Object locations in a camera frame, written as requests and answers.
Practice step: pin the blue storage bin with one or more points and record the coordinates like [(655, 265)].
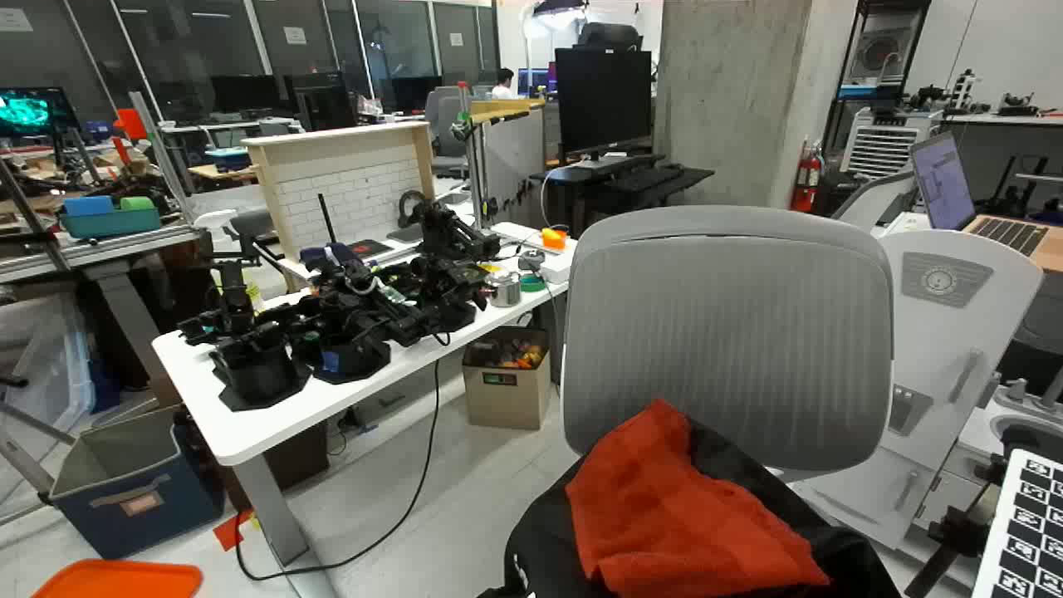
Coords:
[(135, 498)]

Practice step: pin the red fire extinguisher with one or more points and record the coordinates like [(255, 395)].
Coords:
[(809, 179)]

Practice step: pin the orange towel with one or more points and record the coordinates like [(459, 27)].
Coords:
[(664, 509)]

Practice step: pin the black mechanical device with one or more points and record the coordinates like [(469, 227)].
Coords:
[(441, 267)]

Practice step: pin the black computer monitor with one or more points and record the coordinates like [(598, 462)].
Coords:
[(601, 97)]

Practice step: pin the metal cup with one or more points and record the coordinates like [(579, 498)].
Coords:
[(506, 291)]

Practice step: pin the grey desk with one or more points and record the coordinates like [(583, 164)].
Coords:
[(100, 254)]

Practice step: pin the cardboard box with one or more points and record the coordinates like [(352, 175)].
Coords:
[(506, 394)]

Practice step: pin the orange floor marker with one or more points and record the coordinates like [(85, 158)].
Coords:
[(234, 530)]

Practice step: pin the white pegboard panel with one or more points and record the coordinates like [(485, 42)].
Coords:
[(342, 188)]

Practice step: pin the blue teal box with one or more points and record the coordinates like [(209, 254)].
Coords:
[(103, 217)]

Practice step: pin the white desk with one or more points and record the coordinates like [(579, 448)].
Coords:
[(276, 427)]

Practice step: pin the monitor with teal screen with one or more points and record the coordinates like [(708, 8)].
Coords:
[(23, 112)]

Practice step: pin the black keyboard desk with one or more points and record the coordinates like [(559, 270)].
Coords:
[(618, 183)]

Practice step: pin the black camera rig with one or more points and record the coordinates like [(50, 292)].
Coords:
[(260, 369)]

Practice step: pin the grey office chair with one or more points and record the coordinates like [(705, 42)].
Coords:
[(732, 333)]

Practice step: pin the orange ball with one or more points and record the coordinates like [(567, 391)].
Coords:
[(551, 237)]

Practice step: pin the black white calibration checkerboard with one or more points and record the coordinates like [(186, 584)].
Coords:
[(1031, 534)]

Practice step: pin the white machine housing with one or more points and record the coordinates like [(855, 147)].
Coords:
[(951, 333)]

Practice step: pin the black fabric bag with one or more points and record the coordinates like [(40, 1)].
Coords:
[(541, 551)]

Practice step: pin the silver laptop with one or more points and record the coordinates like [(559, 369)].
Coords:
[(951, 183)]

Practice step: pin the black equipment pile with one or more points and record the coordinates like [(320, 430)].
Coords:
[(342, 333)]

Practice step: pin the orange plastic lid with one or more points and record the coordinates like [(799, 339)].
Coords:
[(116, 578)]

